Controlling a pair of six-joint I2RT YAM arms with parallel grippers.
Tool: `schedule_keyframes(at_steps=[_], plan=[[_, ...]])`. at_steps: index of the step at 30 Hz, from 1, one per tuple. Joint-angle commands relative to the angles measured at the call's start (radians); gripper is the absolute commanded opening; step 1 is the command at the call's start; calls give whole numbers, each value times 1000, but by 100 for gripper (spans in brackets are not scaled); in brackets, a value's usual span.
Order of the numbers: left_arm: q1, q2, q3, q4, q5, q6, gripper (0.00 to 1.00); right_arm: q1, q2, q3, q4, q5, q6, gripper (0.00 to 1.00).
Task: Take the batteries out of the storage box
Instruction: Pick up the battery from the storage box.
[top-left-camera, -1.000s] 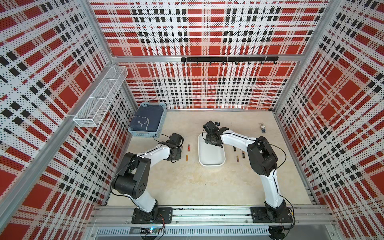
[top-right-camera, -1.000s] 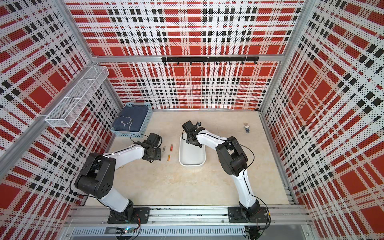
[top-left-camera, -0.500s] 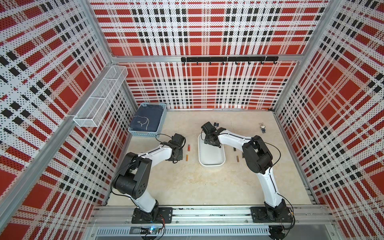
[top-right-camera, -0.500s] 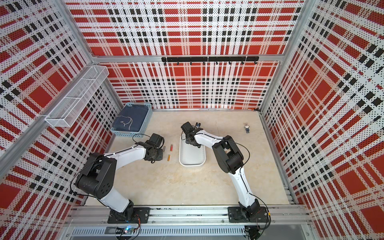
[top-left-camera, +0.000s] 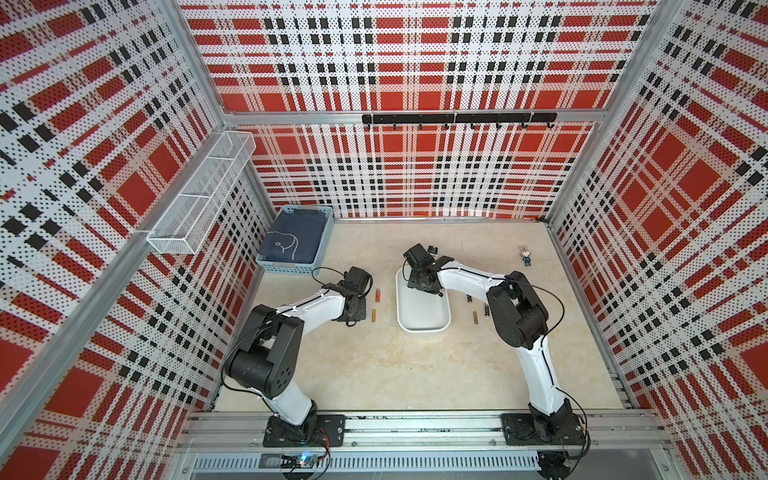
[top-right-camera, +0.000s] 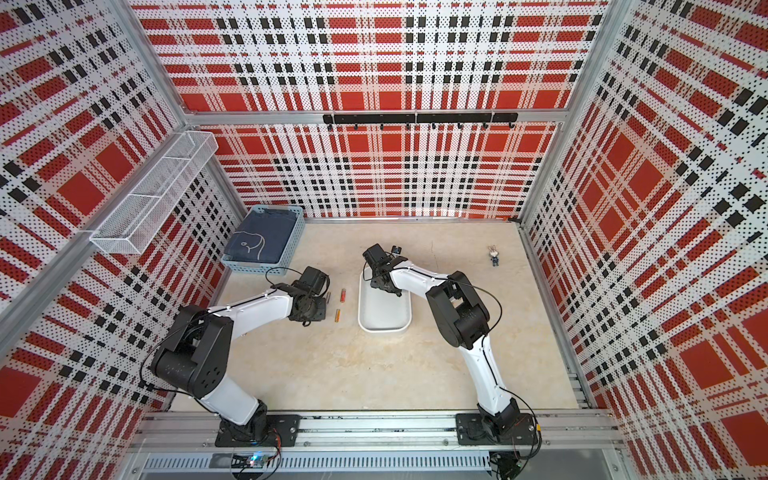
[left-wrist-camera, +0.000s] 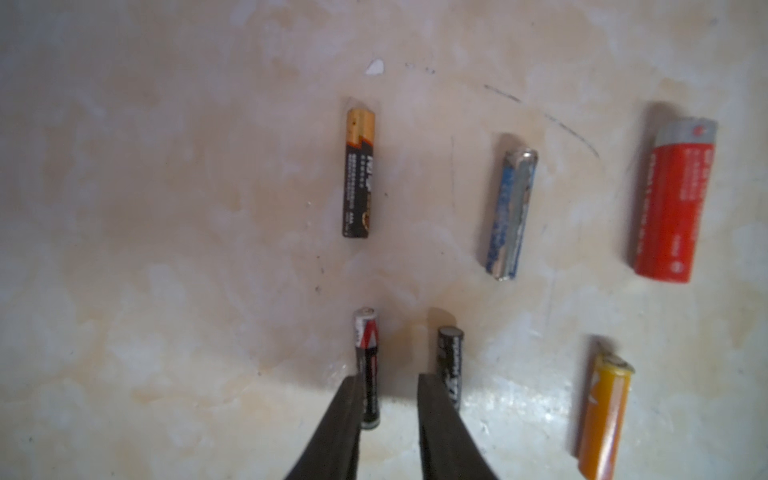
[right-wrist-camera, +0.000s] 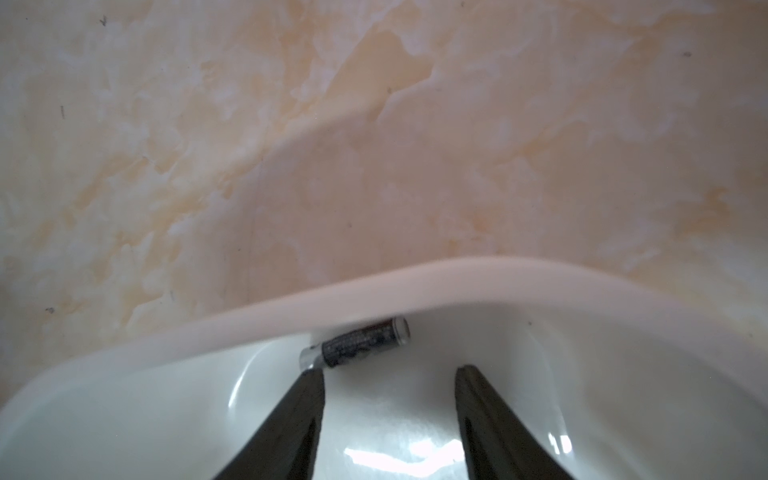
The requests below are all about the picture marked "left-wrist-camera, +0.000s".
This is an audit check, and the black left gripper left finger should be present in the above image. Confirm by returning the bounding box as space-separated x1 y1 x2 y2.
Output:
286 375 364 480

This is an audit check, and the red AA battery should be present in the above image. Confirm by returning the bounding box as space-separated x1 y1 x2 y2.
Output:
634 118 718 284

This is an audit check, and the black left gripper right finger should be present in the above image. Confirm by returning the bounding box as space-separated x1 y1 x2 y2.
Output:
417 373 497 479

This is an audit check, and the blue black battery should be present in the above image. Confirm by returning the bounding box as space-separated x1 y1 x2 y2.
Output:
437 326 464 411

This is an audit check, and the grey black battery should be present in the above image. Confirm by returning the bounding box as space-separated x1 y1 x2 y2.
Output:
342 108 375 239

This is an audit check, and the light blue battery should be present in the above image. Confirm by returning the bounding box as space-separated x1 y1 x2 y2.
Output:
486 148 538 281

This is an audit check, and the yellow battery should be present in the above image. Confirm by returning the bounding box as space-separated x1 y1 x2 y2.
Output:
578 351 635 480

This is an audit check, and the black red M&G battery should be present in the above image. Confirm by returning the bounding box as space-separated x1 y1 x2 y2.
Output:
353 307 380 430

